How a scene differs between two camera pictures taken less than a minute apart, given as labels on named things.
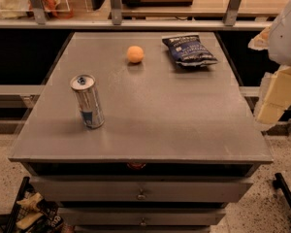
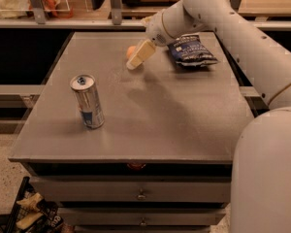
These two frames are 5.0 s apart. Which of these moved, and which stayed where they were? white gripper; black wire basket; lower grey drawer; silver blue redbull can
Moved: white gripper
Stayed: black wire basket; lower grey drawer; silver blue redbull can
